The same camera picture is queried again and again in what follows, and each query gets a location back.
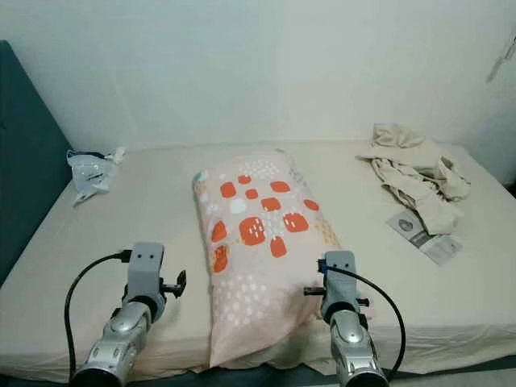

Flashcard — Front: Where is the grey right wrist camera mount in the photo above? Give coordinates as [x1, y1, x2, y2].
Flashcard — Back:
[321, 250, 360, 319]

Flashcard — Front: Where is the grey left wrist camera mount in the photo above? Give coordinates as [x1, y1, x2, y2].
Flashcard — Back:
[127, 242, 166, 303]

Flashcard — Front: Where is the teal upholstered headboard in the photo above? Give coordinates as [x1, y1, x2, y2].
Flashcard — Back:
[0, 40, 73, 287]

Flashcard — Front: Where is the mattress with beige sheet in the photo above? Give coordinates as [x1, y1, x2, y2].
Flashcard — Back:
[0, 139, 516, 376]

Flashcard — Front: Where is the crumpled clear plastic bag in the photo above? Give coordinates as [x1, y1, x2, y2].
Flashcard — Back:
[67, 147, 127, 206]

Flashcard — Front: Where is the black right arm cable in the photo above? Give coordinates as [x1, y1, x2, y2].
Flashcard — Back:
[322, 264, 406, 380]

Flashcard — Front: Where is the pink pillow with red spots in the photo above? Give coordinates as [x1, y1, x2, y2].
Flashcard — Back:
[192, 148, 343, 368]

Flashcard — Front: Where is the dark teal bed frame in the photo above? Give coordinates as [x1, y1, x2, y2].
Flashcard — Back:
[153, 359, 516, 387]

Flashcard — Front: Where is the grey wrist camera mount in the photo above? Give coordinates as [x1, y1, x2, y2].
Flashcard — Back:
[127, 242, 166, 303]
[321, 250, 360, 319]

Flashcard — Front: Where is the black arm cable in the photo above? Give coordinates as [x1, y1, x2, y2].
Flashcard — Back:
[322, 264, 406, 380]
[63, 252, 134, 380]

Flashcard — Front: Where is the grey white packaged leaflet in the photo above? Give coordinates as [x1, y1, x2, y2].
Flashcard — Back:
[385, 208, 463, 267]

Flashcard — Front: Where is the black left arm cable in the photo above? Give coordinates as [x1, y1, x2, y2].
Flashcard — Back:
[63, 252, 134, 380]

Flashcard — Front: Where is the crumpled beige clothing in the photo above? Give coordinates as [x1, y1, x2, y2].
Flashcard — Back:
[355, 123, 472, 236]

